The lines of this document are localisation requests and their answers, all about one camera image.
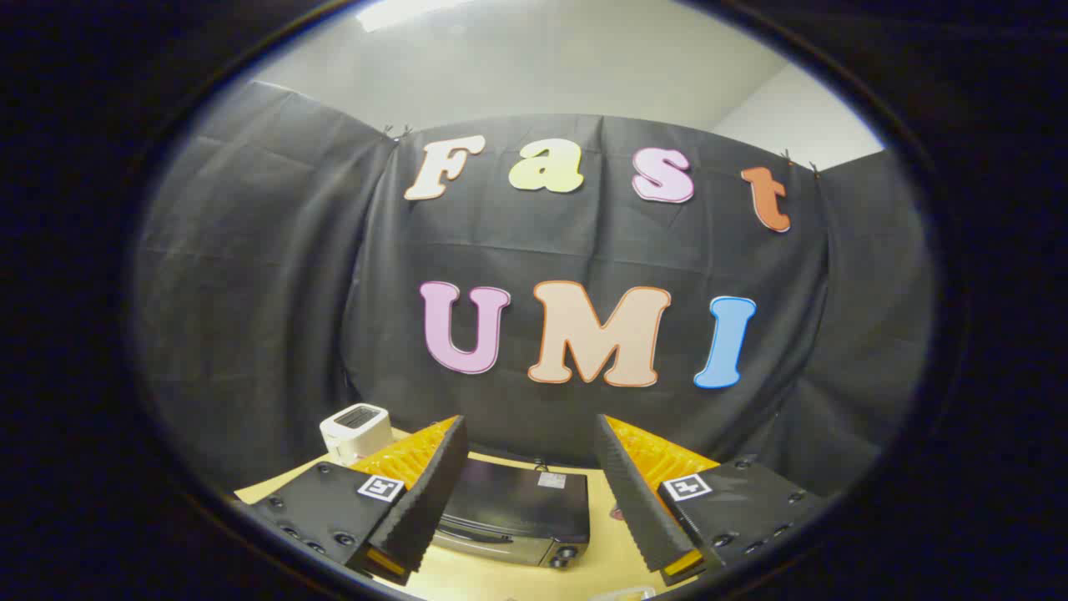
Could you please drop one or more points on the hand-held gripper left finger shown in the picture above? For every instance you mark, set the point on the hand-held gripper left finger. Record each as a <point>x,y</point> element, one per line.
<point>434,488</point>

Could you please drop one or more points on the black toaster oven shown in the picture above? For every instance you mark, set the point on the black toaster oven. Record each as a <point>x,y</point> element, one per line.
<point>509,505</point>

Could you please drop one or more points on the white pop-up toaster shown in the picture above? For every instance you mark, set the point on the white pop-up toaster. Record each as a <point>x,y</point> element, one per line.
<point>357,430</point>

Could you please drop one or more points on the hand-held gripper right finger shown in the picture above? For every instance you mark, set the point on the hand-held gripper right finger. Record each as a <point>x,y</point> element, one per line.
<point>634,492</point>

